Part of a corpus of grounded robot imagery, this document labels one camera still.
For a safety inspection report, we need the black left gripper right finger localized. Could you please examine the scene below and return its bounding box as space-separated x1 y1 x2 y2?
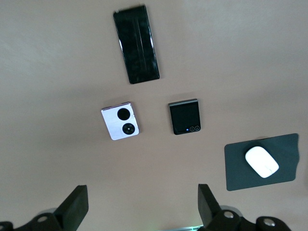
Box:
197 184 293 231

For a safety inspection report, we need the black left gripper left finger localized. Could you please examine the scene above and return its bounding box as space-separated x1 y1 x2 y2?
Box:
0 184 89 231

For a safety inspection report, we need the pink white flip phone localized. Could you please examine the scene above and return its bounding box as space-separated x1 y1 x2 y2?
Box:
100 101 141 141

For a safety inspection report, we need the black flip phone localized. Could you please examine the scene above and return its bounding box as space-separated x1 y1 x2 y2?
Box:
167 98 202 136

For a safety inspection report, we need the long black smartphone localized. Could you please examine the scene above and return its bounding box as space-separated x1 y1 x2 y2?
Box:
113 4 161 85

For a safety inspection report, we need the black mouse pad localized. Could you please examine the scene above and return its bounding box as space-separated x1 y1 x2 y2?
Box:
224 133 300 192

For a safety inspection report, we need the white computer mouse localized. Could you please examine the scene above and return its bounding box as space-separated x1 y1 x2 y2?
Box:
244 146 280 179

